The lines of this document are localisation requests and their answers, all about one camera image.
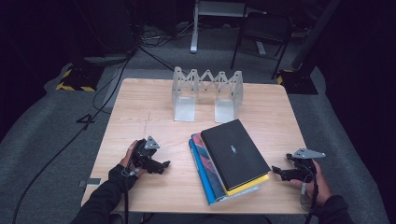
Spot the long black floor cable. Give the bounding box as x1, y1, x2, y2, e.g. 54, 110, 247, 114
11, 46, 138, 224

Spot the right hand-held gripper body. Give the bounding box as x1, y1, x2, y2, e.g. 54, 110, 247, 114
286, 147, 327, 183

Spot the white expandable book rack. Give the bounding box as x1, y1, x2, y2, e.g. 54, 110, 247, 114
171, 65, 245, 124

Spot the blue book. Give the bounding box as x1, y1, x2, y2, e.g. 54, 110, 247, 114
188, 138, 261, 206

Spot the left hand-held gripper cable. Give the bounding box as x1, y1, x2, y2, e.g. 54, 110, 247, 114
120, 167, 142, 224

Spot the person's right hand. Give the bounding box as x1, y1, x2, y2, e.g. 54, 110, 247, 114
290, 160, 332, 206

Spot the yellow book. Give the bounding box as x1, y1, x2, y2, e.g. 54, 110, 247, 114
222, 173, 271, 198

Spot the right hand-held gripper cable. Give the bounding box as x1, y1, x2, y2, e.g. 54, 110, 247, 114
299, 161, 320, 224

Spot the black book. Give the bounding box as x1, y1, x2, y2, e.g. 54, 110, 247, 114
200, 119, 272, 191

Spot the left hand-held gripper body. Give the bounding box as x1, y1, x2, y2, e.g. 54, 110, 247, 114
130, 135, 163, 173

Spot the black yellow striped stand base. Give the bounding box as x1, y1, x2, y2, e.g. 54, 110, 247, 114
55, 63, 106, 93
276, 68, 319, 96

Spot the grey tape piece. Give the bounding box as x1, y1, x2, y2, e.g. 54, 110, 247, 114
78, 177, 103, 189

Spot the red illustrated book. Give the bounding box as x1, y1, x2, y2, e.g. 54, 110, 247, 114
191, 133, 228, 202

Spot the grey slanted stand post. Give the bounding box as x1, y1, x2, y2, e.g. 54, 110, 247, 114
290, 0, 342, 71

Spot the hand-held gripper cable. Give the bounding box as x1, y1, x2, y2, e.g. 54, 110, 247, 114
120, 167, 142, 224
299, 161, 320, 224

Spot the bundle of floor cables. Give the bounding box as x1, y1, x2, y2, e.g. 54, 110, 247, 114
136, 27, 194, 49

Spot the black chair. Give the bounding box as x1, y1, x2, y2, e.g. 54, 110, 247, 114
230, 11, 293, 80

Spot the person's left hand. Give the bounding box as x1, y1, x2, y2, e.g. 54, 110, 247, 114
120, 139, 148, 179

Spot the white desk frame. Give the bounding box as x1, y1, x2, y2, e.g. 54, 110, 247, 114
190, 0, 269, 54

